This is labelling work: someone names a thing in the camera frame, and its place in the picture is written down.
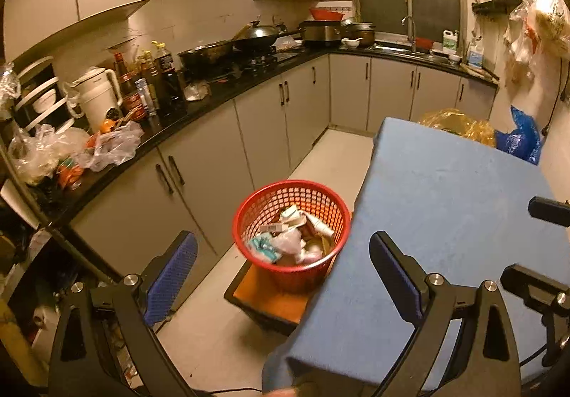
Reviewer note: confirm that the white plastic bottle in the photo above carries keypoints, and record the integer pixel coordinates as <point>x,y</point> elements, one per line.
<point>319,227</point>

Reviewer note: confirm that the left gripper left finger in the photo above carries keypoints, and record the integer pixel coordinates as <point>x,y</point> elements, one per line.
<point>147,302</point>

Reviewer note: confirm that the lidded steel wok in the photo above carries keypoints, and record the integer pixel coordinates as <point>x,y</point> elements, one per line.
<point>255,37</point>

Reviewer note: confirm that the white dish rack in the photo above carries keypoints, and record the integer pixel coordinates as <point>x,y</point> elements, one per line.
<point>42,101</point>

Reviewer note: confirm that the yellow plastic bag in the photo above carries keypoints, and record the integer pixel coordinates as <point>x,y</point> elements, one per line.
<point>455,122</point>

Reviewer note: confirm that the pink white plastic bag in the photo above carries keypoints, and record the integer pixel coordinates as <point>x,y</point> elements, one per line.
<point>288,242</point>

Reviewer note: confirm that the steel cooking pot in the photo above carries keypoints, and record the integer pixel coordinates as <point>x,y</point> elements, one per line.
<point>364,33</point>

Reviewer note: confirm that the red plastic basket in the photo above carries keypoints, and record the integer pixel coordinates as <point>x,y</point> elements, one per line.
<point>306,270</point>

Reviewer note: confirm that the blue plastic bag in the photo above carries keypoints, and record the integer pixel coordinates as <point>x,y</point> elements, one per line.
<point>524,142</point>

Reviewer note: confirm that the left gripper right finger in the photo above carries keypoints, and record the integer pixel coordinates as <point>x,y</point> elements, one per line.
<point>425,300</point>

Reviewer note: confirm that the blue label bottle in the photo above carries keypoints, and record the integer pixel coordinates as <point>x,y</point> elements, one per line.
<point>476,54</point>

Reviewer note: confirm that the red label sauce bottle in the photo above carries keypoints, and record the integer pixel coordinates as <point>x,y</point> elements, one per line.
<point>131,98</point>

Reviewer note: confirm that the orange cardboard box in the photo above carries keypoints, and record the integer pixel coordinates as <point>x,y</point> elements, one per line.
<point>287,218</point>

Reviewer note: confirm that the chrome sink faucet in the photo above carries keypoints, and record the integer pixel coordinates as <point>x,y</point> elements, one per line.
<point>409,23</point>

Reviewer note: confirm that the rectangular steel cooker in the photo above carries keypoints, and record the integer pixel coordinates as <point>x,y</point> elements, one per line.
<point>320,31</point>

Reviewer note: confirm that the white small bowl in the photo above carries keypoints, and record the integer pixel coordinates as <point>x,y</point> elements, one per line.
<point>351,43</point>

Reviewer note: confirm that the dark soy sauce bottle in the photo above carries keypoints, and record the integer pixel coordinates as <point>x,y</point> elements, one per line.
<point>169,75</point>

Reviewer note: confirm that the white electric kettle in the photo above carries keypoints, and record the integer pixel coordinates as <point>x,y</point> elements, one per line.
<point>97,92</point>

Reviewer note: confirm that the teal small packet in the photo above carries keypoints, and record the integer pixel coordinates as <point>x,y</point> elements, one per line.
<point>261,247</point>

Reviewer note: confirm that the orange wooden stool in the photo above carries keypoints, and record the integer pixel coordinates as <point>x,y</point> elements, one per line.
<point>253,291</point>

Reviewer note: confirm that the hanging plastic bags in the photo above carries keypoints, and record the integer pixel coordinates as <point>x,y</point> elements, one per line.
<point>534,27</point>

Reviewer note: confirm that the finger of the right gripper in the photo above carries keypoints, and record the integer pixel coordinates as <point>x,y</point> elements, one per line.
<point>539,293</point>
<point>550,211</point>

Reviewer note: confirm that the red bowl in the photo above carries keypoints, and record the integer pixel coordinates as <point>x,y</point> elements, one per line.
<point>319,14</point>

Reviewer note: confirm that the white green detergent jug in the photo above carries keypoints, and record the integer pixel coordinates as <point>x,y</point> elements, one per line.
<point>450,40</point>

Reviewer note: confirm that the white plastic bags on counter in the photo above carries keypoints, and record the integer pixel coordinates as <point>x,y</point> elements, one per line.
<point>65,156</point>

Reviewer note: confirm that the black wok with handle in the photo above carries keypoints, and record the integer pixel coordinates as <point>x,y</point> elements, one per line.
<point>210,53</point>

